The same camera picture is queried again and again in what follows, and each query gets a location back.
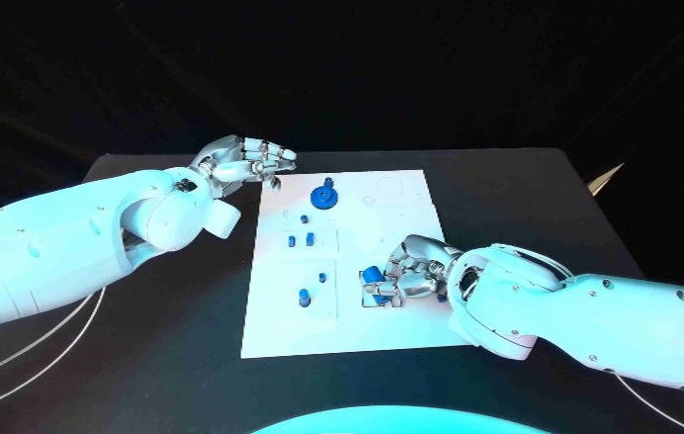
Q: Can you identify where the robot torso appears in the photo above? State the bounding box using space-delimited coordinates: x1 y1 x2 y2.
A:
250 404 552 434

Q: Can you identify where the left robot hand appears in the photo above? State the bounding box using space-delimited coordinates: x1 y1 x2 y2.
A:
189 134 300 200

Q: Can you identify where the blue gear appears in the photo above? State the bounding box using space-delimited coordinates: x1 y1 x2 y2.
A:
310 186 342 211

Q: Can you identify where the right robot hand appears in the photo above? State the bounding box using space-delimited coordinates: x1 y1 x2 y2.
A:
361 233 467 309

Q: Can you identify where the white task board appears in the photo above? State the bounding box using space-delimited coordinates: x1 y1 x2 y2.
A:
240 169 476 360

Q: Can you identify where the white cable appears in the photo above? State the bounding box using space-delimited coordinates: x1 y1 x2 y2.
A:
0 293 107 401
614 372 684 428
0 285 107 368

